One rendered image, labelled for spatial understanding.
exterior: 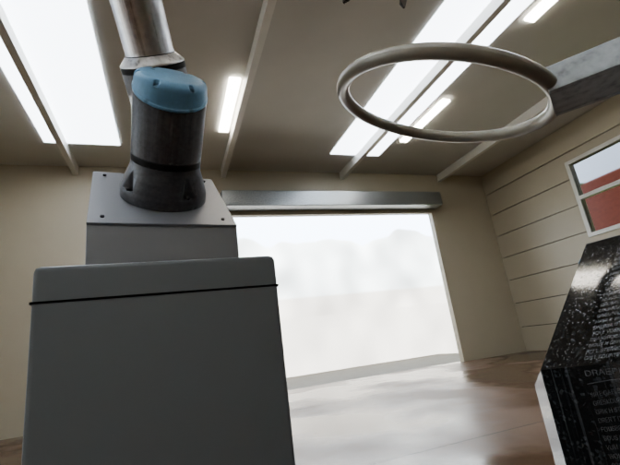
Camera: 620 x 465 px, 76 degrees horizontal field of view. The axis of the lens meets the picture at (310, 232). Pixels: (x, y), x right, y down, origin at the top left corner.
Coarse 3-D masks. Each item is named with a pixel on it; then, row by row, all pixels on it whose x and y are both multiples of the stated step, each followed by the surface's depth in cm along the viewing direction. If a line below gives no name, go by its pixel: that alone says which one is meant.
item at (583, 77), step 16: (592, 48) 70; (608, 48) 69; (560, 64) 73; (576, 64) 71; (592, 64) 70; (608, 64) 68; (560, 80) 72; (576, 80) 71; (592, 80) 71; (608, 80) 72; (560, 96) 75; (576, 96) 76; (592, 96) 77; (608, 96) 77; (560, 112) 81
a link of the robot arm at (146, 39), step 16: (112, 0) 86; (128, 0) 84; (144, 0) 85; (160, 0) 89; (128, 16) 86; (144, 16) 87; (160, 16) 89; (128, 32) 88; (144, 32) 88; (160, 32) 90; (128, 48) 90; (144, 48) 89; (160, 48) 91; (128, 64) 91; (144, 64) 90; (160, 64) 90; (176, 64) 93; (128, 80) 92; (128, 96) 96
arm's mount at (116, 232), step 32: (96, 192) 88; (96, 224) 76; (128, 224) 78; (160, 224) 81; (192, 224) 84; (224, 224) 87; (96, 256) 74; (128, 256) 77; (160, 256) 79; (192, 256) 82; (224, 256) 85
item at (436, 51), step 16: (400, 48) 72; (416, 48) 71; (432, 48) 69; (448, 48) 68; (464, 48) 68; (480, 48) 68; (496, 48) 68; (352, 64) 81; (368, 64) 78; (384, 64) 76; (480, 64) 69; (496, 64) 68; (512, 64) 68; (528, 64) 69; (352, 80) 87; (544, 80) 71; (352, 112) 104; (368, 112) 108; (544, 112) 85; (384, 128) 112; (400, 128) 113; (416, 128) 114; (512, 128) 99; (528, 128) 94
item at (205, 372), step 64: (256, 256) 76; (64, 320) 63; (128, 320) 66; (192, 320) 69; (256, 320) 72; (64, 384) 60; (128, 384) 63; (192, 384) 66; (256, 384) 69; (64, 448) 58; (128, 448) 60; (192, 448) 63; (256, 448) 66
